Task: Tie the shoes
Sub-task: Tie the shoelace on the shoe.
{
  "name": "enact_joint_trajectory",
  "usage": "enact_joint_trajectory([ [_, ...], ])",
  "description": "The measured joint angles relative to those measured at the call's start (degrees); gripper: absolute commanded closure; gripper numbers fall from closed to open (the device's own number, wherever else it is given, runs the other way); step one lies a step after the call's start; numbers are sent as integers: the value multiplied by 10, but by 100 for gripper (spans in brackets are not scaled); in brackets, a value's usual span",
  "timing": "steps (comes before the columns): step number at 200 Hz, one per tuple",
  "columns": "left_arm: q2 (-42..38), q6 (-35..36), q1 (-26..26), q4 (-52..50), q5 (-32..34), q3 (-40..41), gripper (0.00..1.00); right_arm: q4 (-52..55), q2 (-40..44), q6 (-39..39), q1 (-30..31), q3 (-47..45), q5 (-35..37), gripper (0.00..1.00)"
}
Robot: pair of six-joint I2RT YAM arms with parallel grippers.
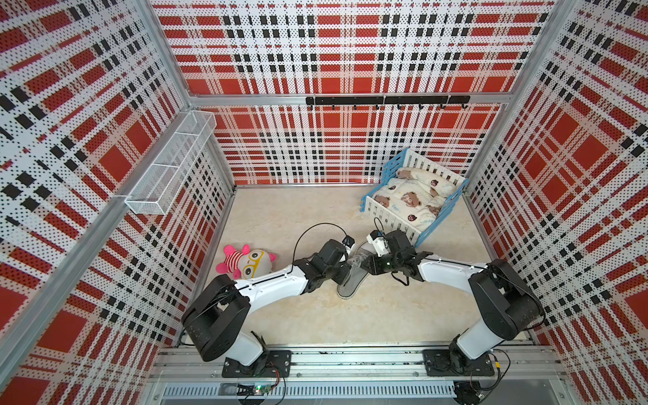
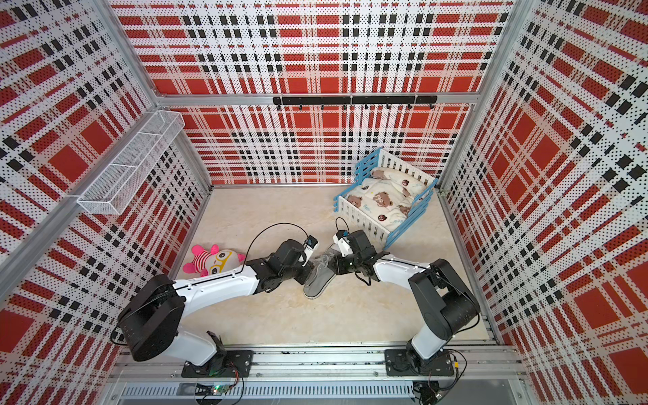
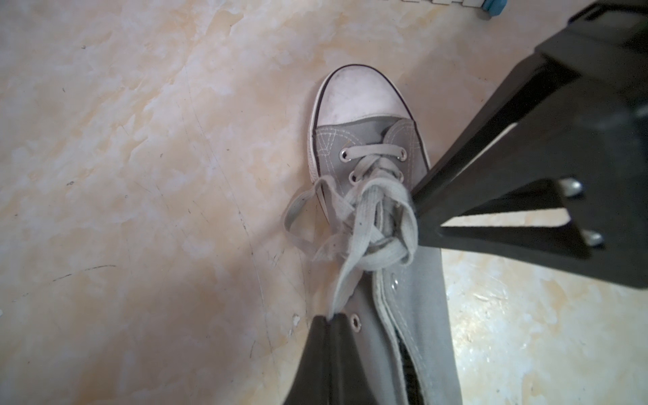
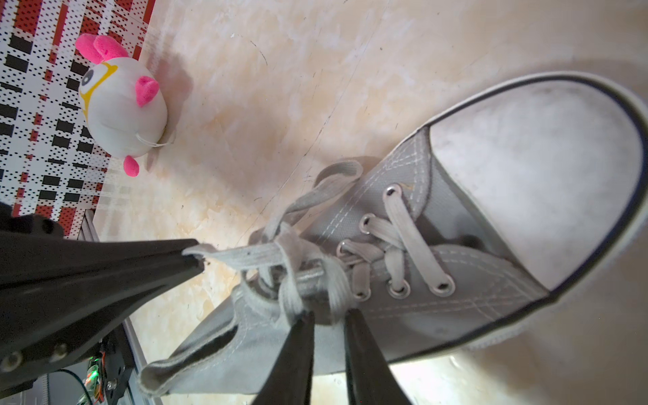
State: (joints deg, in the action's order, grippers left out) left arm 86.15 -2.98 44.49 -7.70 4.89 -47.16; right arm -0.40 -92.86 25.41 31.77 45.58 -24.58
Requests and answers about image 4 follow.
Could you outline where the grey canvas sneaker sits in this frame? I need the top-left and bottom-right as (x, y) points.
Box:
(139, 72), (647, 397)

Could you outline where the pink striped plush toy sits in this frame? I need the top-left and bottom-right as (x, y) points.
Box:
(75, 34), (168, 177)

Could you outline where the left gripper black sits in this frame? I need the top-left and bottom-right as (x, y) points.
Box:
(1, 202), (204, 391)

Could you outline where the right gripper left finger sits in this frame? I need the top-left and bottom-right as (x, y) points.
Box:
(252, 312), (315, 405)

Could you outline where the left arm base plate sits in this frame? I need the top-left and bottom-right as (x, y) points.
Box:
(101, 324), (135, 405)

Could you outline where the green circuit board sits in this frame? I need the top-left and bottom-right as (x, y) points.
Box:
(77, 357), (105, 405)

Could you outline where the grey shoelace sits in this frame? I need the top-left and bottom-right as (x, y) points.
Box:
(182, 160), (457, 325)

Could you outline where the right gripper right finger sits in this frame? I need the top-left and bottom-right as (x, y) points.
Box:
(344, 309), (411, 405)

